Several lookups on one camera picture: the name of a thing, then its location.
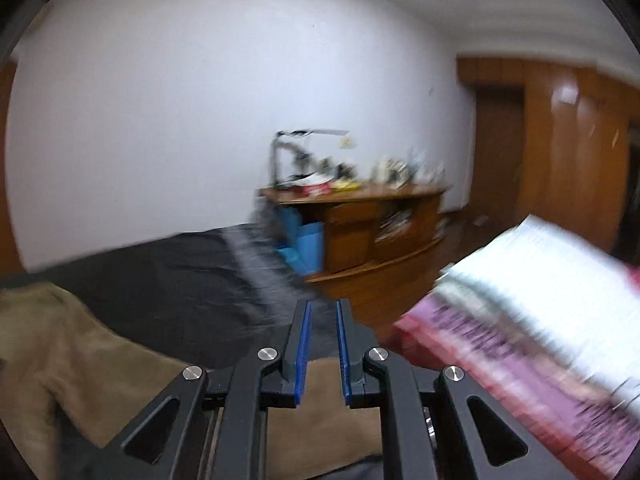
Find blue bag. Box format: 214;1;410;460
277;207;326;276

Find pink printed cloth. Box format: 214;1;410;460
392;214;640;480

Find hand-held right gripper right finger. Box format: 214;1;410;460
336;299;576;480

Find red and yellow papers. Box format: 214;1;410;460
290;172;362;196

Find brown fleece towel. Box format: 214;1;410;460
0;282;386;478

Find wooden desk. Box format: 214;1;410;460
257;185;451;288

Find cluster of small desk items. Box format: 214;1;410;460
372;149;446;186

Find wooden wardrobe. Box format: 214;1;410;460
457;57;640;261

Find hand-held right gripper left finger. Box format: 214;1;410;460
89;299;314;480

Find desk lamp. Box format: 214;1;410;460
270;129;351;191

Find black bed sheet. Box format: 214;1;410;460
0;222;346;480

